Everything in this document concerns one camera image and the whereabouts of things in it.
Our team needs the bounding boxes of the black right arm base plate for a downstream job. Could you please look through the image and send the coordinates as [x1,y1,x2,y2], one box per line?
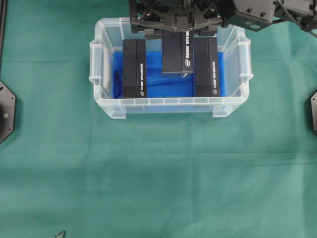
[311,92,317,135]

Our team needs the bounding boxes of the black camera box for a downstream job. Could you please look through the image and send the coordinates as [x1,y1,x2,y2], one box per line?
[162,31,194,77]
[123,39,147,99]
[194,37,220,97]

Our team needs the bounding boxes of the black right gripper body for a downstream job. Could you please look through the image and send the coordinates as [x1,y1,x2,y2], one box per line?
[129,0,229,34]

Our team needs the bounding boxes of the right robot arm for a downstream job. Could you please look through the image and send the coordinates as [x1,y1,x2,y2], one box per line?
[128,0,317,39]

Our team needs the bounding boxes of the blue liner in case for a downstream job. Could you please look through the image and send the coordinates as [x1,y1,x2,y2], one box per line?
[110,51,226,99]

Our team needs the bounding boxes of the black table frame rail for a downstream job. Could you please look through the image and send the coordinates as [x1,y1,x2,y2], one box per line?
[0,0,7,50]

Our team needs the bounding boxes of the green table cloth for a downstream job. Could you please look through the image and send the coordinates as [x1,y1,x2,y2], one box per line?
[0,0,317,238]

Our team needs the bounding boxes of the clear plastic storage case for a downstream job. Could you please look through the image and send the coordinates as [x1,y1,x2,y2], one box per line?
[89,18,253,119]

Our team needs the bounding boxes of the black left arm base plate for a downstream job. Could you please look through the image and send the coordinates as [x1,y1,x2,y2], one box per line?
[0,81,16,142]

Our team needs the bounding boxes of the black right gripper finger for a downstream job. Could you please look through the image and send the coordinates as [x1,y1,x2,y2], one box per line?
[145,29,162,39]
[199,26,218,37]

